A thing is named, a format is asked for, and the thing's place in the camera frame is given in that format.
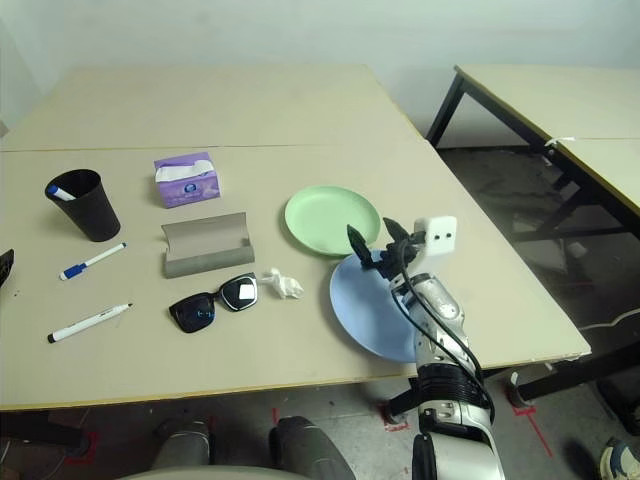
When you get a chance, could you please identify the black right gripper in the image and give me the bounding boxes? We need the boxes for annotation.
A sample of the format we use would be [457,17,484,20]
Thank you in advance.
[346,216,426,280]

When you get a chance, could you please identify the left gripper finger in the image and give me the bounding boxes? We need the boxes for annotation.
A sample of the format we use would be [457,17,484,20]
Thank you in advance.
[0,248,16,290]

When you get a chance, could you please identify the blue plate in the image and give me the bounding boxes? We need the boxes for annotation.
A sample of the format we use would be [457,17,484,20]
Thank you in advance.
[328,248,421,364]

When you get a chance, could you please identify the white marker black tip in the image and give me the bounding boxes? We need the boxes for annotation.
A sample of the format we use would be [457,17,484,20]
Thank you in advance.
[47,302,135,345]

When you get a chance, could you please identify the white tissue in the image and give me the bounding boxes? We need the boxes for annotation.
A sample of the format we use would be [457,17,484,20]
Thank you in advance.
[260,267,305,301]

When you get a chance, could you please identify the grey glasses case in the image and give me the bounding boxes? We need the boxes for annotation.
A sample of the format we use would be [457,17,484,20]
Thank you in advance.
[160,211,256,280]

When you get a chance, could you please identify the black sunglasses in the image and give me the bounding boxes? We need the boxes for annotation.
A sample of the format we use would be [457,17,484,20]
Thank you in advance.
[168,272,260,335]

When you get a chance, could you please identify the green plate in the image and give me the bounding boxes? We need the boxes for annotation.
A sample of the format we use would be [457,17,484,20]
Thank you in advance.
[284,185,381,259]

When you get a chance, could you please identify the black plastic cup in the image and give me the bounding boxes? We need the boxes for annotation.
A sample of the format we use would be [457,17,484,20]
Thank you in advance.
[44,168,122,243]

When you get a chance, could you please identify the purple tissue box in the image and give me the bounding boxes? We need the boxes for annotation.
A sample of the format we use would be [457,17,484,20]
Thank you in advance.
[153,151,224,210]

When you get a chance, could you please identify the grey right robot leg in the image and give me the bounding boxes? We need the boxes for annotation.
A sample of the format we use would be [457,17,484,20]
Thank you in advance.
[268,415,357,480]

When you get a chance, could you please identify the grey robot leg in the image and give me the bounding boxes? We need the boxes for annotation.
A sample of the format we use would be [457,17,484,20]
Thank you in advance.
[268,415,357,480]
[149,417,217,474]

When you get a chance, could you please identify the grey left robot leg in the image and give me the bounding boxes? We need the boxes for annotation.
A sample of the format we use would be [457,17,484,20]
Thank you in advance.
[149,417,217,474]

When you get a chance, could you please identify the beige robot torso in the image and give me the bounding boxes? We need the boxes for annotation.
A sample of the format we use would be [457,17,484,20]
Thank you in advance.
[114,464,311,480]

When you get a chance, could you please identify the bystander sneaker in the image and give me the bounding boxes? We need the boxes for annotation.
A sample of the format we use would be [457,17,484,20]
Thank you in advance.
[599,437,640,480]

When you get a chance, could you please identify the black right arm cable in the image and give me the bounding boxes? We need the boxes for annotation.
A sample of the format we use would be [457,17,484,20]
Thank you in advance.
[392,239,497,426]

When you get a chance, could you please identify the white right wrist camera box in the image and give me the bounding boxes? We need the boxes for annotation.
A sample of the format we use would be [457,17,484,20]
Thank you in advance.
[411,214,459,275]

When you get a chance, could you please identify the beige side table black frame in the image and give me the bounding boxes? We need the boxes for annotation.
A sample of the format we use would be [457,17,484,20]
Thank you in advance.
[425,63,640,436]

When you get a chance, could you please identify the white floor cable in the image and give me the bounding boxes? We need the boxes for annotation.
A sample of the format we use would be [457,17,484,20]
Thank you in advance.
[578,308,640,331]

